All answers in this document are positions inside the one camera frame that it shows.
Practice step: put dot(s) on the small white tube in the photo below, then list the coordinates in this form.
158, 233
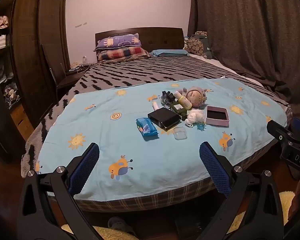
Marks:
155, 105

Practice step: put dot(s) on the light blue printed sheet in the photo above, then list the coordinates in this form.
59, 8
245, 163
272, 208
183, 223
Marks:
152, 162

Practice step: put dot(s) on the patterned backpack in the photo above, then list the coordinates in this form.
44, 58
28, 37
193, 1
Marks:
197, 43

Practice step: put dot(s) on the white mesh bath puff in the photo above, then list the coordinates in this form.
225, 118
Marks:
195, 117

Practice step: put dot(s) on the black hair claw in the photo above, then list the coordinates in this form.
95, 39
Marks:
167, 97

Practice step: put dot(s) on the pink folded clothes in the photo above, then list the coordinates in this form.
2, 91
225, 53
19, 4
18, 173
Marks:
1, 22

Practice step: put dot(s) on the light blue pillow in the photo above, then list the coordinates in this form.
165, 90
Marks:
168, 52

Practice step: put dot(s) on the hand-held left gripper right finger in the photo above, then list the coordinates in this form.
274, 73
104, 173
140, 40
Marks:
213, 167

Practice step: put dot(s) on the grey black striped blanket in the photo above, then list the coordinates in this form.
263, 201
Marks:
145, 71

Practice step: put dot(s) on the grey curtain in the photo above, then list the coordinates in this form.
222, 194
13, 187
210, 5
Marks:
252, 30

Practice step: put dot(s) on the grey plush doll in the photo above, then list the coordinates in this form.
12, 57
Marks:
196, 97

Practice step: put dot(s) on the dark wooden wardrobe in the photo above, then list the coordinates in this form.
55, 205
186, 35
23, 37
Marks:
37, 55

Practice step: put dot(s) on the dark green bottle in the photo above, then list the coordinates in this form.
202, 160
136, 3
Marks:
178, 108

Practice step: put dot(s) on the dark wooden headboard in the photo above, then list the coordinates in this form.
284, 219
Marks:
155, 36

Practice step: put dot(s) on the clear plastic case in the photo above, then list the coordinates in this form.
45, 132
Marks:
180, 133

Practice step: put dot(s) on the grey fluffy blanket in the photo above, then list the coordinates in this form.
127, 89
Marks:
33, 145

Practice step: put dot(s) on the grey slipper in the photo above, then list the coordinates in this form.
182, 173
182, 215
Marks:
118, 224

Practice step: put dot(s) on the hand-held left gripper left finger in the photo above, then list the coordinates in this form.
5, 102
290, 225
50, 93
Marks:
86, 170

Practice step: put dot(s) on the yellow lotion bottle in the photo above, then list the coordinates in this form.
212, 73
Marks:
183, 101

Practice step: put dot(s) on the blue wet wipes packet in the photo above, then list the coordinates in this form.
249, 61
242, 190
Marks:
147, 128

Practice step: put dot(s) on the dark wooden chair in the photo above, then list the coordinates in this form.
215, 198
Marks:
62, 81

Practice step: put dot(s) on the cluttered bedside table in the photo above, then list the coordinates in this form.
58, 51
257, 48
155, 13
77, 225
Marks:
80, 66

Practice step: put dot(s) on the patterned crumpled clothes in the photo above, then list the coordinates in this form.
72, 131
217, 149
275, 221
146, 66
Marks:
12, 95

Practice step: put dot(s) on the yellow fluffy rug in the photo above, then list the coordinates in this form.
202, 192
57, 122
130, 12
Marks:
287, 205

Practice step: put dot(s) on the pink box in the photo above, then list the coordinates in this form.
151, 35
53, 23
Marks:
217, 123

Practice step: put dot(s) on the red blue plaid pillow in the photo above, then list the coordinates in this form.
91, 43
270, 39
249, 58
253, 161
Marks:
122, 53

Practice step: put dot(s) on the white folded clothes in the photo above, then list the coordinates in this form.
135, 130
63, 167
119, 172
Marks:
0, 41

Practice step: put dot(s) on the plaid mattress cover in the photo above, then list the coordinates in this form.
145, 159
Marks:
145, 202

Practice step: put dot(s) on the black box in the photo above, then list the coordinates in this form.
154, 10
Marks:
163, 118

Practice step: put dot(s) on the small blue plastic piece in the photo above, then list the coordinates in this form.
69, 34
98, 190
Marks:
201, 127

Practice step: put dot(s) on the purple printed pillow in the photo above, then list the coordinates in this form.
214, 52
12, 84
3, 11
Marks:
118, 42

